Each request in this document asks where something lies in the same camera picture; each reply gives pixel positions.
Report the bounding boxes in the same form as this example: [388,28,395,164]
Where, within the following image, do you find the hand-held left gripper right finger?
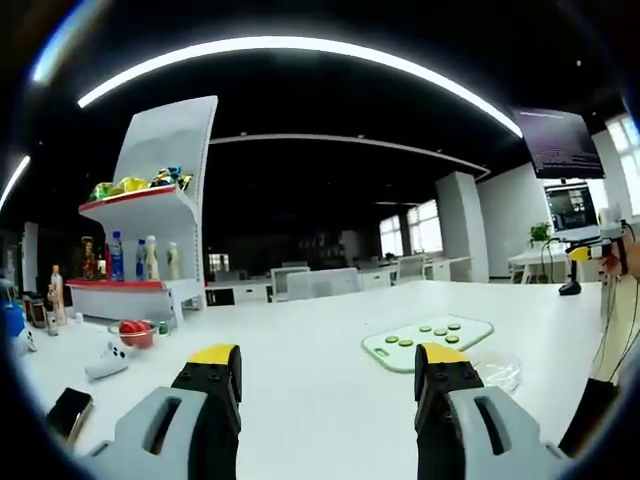
[413,342,572,480]

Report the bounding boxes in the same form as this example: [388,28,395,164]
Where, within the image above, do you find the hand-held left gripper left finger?
[74,343,244,480]

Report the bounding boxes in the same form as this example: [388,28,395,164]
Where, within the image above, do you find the clear petri dish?
[468,351,524,396]

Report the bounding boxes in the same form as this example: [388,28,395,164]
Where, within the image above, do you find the group of cucumber slices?
[383,322,462,349]

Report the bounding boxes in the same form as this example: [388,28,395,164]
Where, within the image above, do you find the person's right hand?
[601,244,624,277]

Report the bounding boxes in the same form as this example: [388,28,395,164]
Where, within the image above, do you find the black desk stand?
[558,259,582,297]

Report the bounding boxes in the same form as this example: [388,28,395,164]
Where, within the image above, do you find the green potted plant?
[529,221,553,250]

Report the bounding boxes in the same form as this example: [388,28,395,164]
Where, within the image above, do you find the lit computer monitor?
[543,180,603,243]

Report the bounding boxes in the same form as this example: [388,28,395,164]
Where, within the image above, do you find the person's cream shirt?
[591,272,640,387]

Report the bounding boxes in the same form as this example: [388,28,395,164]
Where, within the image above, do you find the white game controller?
[84,341,130,382]

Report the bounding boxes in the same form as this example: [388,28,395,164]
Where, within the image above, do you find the white cutting board green rim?
[361,315,495,374]

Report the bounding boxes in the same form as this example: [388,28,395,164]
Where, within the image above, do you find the smartphone with gold edge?
[45,386,95,448]

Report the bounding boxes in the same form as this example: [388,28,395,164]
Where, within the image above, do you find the glass bowl with red fruit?
[107,319,157,350]

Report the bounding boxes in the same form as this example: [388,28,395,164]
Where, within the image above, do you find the dark hanging monitor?
[512,105,607,180]

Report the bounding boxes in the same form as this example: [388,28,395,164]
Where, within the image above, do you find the person's dark trousers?
[556,376,622,457]

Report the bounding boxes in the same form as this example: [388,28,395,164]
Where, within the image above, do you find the white background desk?
[357,255,474,291]

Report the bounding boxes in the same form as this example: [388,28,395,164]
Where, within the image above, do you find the small glass bottle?
[46,284,60,337]

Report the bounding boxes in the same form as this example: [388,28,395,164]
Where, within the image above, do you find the white gadget with dark buttons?
[14,329,39,356]

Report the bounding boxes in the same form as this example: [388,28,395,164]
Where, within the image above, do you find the white drink bottle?
[145,235,161,281]

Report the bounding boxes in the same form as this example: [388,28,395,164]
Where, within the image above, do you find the clear bottle orange cap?
[50,265,68,326]

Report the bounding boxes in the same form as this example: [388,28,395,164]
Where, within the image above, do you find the dark jar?
[28,294,48,329]

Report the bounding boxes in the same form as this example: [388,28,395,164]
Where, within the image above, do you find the blue label water bottle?
[109,230,126,283]

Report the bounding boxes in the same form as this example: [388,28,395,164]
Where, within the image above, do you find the blue container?
[2,299,26,341]

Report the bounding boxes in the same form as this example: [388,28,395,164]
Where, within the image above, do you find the red and gold figurine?
[80,235,97,280]

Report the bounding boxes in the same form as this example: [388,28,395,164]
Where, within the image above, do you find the pile of colourful snack packets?
[89,166,195,202]

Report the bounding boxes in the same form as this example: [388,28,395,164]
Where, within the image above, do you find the white display shelf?
[66,95,220,323]

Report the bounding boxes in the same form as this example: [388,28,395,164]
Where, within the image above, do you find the long curved ceiling light strip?
[76,35,524,139]

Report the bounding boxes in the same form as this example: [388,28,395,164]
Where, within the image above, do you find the thin black cable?
[593,277,617,374]

